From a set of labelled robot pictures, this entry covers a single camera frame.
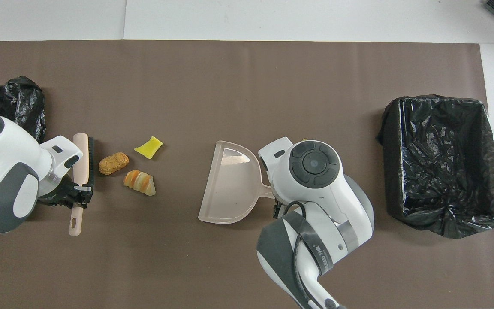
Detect black bag lined bin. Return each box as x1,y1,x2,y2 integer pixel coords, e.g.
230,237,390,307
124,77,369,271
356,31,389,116
0,76,47,144
377,94,494,239

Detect brown toy bread roll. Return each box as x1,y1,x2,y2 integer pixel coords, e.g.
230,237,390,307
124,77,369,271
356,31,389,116
99,152,130,176

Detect brown paper table mat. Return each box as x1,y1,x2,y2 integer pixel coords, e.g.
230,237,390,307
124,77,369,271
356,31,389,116
0,40,494,309

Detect beige plastic dustpan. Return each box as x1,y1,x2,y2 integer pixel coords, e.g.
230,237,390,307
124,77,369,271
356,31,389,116
198,140,275,224

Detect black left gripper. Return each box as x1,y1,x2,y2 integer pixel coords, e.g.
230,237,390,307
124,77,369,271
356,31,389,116
39,177,92,209

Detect striped toy bread piece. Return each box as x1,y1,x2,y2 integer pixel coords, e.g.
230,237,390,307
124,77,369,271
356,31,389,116
123,170,156,196

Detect yellow sponge piece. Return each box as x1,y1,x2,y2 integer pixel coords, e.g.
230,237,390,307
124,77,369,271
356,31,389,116
134,136,163,160

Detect beige hand brush black bristles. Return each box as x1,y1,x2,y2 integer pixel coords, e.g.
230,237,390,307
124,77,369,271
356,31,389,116
69,133,95,237

